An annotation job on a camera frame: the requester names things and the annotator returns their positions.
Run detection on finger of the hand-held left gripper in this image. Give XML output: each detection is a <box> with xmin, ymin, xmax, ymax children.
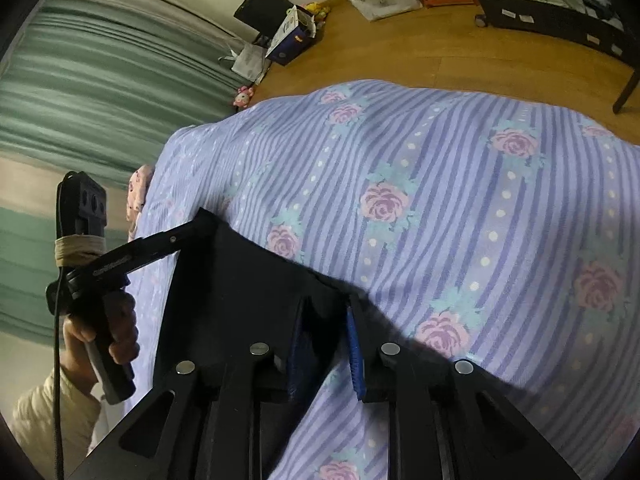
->
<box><xmin>127</xmin><ymin>222</ymin><xmax>202</xmax><ymax>262</ymax></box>

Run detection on green curtain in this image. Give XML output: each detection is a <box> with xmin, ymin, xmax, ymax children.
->
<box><xmin>0</xmin><ymin>0</ymin><xmax>253</xmax><ymax>192</ymax></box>
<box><xmin>0</xmin><ymin>204</ymin><xmax>128</xmax><ymax>332</ymax></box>

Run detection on blue cardboard box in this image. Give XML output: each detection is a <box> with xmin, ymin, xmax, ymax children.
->
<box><xmin>265</xmin><ymin>5</ymin><xmax>319</xmax><ymax>67</ymax></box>

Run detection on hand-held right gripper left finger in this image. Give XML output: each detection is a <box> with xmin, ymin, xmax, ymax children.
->
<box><xmin>70</xmin><ymin>301</ymin><xmax>321</xmax><ymax>480</ymax></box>

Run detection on pink patterned garment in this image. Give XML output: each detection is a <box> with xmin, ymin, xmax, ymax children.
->
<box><xmin>125</xmin><ymin>164</ymin><xmax>156</xmax><ymax>237</ymax></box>

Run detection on purple floral bed sheet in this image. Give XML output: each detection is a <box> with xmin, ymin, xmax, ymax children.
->
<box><xmin>127</xmin><ymin>79</ymin><xmax>640</xmax><ymax>480</ymax></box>

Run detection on person's left hand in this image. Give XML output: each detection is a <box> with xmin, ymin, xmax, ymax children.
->
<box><xmin>62</xmin><ymin>291</ymin><xmax>141</xmax><ymax>397</ymax></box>

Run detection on black pants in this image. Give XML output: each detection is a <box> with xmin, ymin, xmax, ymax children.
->
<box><xmin>152</xmin><ymin>206</ymin><xmax>397</xmax><ymax>392</ymax></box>

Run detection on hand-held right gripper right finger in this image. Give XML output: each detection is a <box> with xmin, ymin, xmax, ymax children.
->
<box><xmin>345</xmin><ymin>292</ymin><xmax>582</xmax><ymax>480</ymax></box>

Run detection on person's left forearm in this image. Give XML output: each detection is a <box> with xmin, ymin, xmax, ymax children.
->
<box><xmin>10</xmin><ymin>367</ymin><xmax>104</xmax><ymax>480</ymax></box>

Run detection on black laundry basket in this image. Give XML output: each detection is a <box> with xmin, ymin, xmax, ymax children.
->
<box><xmin>474</xmin><ymin>0</ymin><xmax>632</xmax><ymax>59</ymax></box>

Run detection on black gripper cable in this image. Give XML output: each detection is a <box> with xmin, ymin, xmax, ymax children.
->
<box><xmin>49</xmin><ymin>172</ymin><xmax>68</xmax><ymax>480</ymax></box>

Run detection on white sheer curtain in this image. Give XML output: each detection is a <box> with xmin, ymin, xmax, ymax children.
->
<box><xmin>0</xmin><ymin>156</ymin><xmax>143</xmax><ymax>217</ymax></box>

